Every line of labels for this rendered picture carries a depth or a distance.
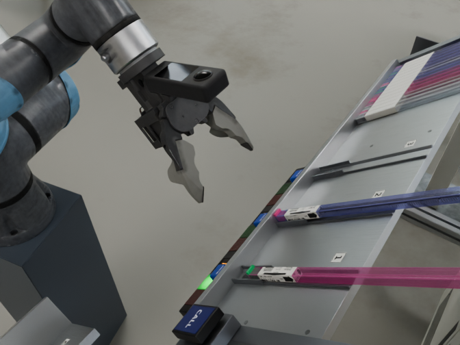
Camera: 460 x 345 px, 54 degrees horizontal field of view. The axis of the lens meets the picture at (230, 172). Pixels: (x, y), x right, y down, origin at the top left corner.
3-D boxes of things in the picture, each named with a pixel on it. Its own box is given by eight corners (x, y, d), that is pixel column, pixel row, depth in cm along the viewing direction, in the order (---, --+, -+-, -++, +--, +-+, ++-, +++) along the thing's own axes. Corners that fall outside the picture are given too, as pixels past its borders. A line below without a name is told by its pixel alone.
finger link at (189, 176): (185, 206, 67) (173, 145, 68) (207, 201, 63) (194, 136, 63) (167, 209, 66) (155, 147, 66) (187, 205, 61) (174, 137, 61)
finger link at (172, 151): (194, 169, 65) (183, 109, 65) (201, 167, 63) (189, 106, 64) (165, 173, 62) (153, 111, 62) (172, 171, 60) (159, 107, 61)
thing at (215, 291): (220, 350, 58) (187, 311, 56) (408, 90, 94) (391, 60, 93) (226, 352, 57) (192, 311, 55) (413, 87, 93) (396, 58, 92)
